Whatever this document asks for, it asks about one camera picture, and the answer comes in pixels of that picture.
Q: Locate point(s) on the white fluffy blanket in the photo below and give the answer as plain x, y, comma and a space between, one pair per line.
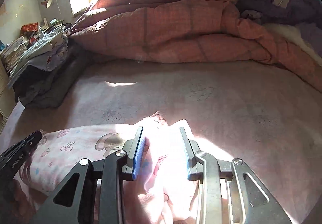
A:
293, 34

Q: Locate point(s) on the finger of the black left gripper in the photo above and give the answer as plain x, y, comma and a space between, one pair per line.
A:
29, 142

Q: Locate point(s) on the pink cartoon print pants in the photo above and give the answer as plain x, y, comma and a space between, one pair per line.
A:
81, 172

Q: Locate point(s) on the stack of papers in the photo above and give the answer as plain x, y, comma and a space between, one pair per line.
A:
12, 53

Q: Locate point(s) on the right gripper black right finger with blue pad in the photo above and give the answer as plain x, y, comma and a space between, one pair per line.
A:
191, 147

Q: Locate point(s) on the pink plaid quilt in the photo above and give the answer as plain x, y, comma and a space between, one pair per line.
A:
184, 31

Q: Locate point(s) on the blue cartoon print garment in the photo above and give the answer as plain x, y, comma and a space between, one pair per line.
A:
46, 62

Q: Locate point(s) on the red box on desk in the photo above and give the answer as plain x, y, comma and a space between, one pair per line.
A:
30, 27

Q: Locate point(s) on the cream drawer cabinet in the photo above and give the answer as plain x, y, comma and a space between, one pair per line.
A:
7, 98

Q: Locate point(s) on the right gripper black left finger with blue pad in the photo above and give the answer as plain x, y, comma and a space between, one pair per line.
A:
134, 149

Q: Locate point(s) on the grey folded clothes pile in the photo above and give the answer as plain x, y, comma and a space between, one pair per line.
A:
40, 89

